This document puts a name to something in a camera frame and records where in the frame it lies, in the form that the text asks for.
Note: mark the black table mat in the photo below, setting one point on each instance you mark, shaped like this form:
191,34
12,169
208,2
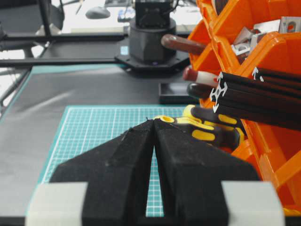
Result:
29,124

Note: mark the black frame rail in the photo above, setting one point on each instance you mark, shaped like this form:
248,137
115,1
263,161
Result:
61,61

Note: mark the silver metal corner brackets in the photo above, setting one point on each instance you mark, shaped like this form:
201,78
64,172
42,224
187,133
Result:
247,39

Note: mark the green cutting mat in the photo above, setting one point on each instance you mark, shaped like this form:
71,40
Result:
84,127

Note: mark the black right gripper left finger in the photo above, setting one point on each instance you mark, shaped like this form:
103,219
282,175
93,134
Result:
105,186

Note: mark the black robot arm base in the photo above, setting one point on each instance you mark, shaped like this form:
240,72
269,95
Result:
142,50

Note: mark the black aluminium extrusion bar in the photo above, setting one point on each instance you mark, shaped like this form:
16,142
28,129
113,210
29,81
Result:
257,101

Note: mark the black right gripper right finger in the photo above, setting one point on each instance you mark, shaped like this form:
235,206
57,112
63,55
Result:
211,187

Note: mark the dark black handle screwdriver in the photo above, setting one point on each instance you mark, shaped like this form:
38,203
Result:
200,91

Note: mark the red white handle screwdriver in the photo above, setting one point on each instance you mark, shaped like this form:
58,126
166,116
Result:
200,77

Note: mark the black shallow tray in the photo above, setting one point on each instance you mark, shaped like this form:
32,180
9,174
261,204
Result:
175,93

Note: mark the yellow black handle screwdriver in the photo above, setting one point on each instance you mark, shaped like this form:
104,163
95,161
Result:
215,135

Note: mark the grey computer mouse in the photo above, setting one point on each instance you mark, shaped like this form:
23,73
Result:
98,13

